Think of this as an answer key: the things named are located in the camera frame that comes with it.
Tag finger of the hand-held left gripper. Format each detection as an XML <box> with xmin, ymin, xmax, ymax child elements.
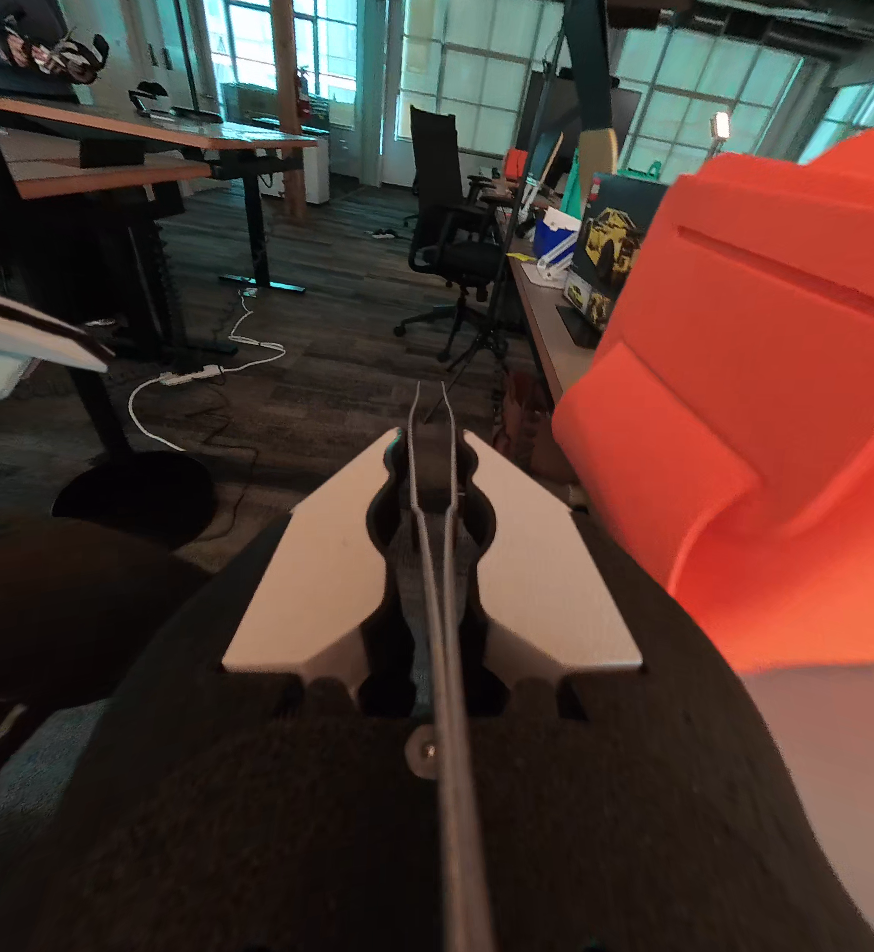
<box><xmin>0</xmin><ymin>316</ymin><xmax>116</xmax><ymax>373</ymax></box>
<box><xmin>0</xmin><ymin>281</ymin><xmax>99</xmax><ymax>351</ymax></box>

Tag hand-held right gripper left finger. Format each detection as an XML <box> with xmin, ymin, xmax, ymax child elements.
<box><xmin>221</xmin><ymin>427</ymin><xmax>417</xmax><ymax>716</ymax></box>

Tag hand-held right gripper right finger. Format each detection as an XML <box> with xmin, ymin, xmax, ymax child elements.
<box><xmin>455</xmin><ymin>427</ymin><xmax>643</xmax><ymax>718</ymax></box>

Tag long metal tweezers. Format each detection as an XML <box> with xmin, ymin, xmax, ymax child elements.
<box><xmin>407</xmin><ymin>379</ymin><xmax>499</xmax><ymax>952</ymax></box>

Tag wood-edged standing desk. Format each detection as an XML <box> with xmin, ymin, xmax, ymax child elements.
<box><xmin>0</xmin><ymin>93</ymin><xmax>319</xmax><ymax>295</ymax></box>
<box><xmin>0</xmin><ymin>126</ymin><xmax>215</xmax><ymax>462</ymax></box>

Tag black round base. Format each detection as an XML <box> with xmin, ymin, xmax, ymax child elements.
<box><xmin>52</xmin><ymin>450</ymin><xmax>216</xmax><ymax>551</ymax></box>

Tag black light stand tripod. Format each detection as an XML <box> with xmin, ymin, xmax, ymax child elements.
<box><xmin>425</xmin><ymin>41</ymin><xmax>568</xmax><ymax>421</ymax></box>

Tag orange felt storage bin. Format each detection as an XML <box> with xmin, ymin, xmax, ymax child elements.
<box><xmin>552</xmin><ymin>122</ymin><xmax>874</xmax><ymax>674</ymax></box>

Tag white cabinet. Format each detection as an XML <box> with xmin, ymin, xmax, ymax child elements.
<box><xmin>258</xmin><ymin>137</ymin><xmax>331</xmax><ymax>205</ymax></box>

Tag white articulated stand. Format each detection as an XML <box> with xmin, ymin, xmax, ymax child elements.
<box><xmin>522</xmin><ymin>238</ymin><xmax>581</xmax><ymax>289</ymax></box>

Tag blue plastic bin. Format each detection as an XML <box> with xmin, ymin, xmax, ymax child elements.
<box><xmin>533</xmin><ymin>208</ymin><xmax>581</xmax><ymax>259</ymax></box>

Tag dark yellow car box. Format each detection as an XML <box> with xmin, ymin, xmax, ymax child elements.
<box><xmin>562</xmin><ymin>173</ymin><xmax>668</xmax><ymax>332</ymax></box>

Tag teal bag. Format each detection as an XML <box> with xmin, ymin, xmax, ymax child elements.
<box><xmin>559</xmin><ymin>160</ymin><xmax>594</xmax><ymax>218</ymax></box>

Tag beige wooden board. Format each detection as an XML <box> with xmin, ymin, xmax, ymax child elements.
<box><xmin>578</xmin><ymin>126</ymin><xmax>621</xmax><ymax>196</ymax></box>

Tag black office chair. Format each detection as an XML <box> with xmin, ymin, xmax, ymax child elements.
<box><xmin>394</xmin><ymin>106</ymin><xmax>510</xmax><ymax>363</ymax></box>

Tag black monitor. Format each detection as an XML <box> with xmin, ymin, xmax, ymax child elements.
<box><xmin>519</xmin><ymin>70</ymin><xmax>642</xmax><ymax>179</ymax></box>

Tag white power cable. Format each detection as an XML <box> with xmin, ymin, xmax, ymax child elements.
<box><xmin>128</xmin><ymin>290</ymin><xmax>287</xmax><ymax>452</ymax></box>

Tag wooden post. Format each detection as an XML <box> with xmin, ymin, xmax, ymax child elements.
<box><xmin>269</xmin><ymin>0</ymin><xmax>309</xmax><ymax>220</ymax></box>

